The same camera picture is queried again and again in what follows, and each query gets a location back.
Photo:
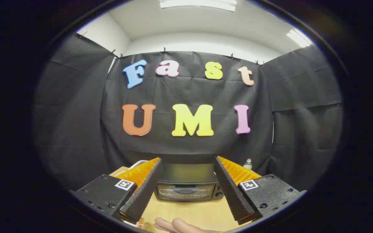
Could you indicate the green drink bottle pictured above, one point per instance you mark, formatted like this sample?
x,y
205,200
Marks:
x,y
247,165

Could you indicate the white pop-up toaster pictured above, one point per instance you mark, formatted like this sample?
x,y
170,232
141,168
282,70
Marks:
x,y
138,162

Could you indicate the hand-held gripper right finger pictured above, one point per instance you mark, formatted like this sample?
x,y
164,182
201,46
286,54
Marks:
x,y
231,191

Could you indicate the black toaster oven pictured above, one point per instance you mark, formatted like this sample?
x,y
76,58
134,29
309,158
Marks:
x,y
186,191

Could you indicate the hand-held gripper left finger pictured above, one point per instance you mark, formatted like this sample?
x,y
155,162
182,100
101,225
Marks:
x,y
144,191

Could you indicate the small ceiling light panel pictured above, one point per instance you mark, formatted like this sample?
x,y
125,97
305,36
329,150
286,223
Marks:
x,y
298,38

